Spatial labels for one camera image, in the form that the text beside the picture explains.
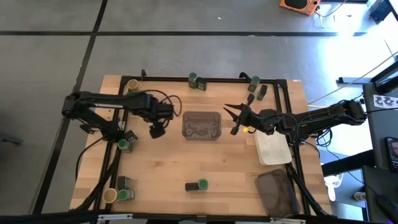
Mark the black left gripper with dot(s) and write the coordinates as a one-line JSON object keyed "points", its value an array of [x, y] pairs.
{"points": [[158, 112]]}

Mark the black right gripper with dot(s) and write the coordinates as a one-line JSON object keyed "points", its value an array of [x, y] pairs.
{"points": [[247, 116]]}

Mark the white plastic bin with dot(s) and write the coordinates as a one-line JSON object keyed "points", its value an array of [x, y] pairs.
{"points": [[273, 149]]}

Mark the brown translucent plastic bin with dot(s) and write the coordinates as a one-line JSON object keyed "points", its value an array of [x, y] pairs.
{"points": [[276, 193]]}

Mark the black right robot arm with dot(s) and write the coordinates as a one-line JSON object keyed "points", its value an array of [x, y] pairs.
{"points": [[311, 119]]}

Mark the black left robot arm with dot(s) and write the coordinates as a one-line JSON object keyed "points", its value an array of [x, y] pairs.
{"points": [[109, 101]]}

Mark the grey translucent plastic bin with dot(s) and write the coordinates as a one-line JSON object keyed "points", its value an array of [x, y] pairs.
{"points": [[201, 119]]}

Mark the tan-lid spice jar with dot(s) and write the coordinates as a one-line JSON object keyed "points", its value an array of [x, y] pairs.
{"points": [[110, 195], [133, 84]]}

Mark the orange device with black disc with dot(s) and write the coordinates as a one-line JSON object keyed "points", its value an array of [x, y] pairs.
{"points": [[306, 11]]}

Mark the white floor object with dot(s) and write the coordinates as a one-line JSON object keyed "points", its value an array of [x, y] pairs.
{"points": [[332, 186]]}

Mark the black desk leg beam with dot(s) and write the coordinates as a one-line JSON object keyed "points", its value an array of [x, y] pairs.
{"points": [[348, 161]]}

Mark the black stand foot bar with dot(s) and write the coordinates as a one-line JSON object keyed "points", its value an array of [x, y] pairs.
{"points": [[360, 80]]}

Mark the black desk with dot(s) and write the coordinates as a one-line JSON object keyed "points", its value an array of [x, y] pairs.
{"points": [[379, 124]]}

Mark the white paper with black print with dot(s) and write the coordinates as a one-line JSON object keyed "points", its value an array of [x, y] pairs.
{"points": [[385, 102]]}

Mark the white power outlet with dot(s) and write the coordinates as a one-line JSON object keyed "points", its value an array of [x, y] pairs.
{"points": [[360, 196]]}

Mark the dark grey desk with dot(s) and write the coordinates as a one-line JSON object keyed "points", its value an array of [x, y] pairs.
{"points": [[373, 186]]}

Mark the black phone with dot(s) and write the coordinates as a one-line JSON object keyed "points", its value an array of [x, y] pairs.
{"points": [[392, 155]]}

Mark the blue box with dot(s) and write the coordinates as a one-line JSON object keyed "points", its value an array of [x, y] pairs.
{"points": [[381, 9]]}

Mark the black metal table frame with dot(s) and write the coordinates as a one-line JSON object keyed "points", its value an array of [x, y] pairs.
{"points": [[224, 80]]}

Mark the black frame clamp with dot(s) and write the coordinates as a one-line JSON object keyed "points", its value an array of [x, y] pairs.
{"points": [[244, 75], [143, 74]]}

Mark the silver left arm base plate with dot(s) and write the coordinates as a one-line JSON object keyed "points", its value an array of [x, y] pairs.
{"points": [[121, 126]]}

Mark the silver rig bracket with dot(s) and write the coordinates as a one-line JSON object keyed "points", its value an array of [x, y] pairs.
{"points": [[115, 217], [287, 221]]}

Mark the black camera rig bar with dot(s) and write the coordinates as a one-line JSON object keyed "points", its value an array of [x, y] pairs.
{"points": [[46, 217]]}

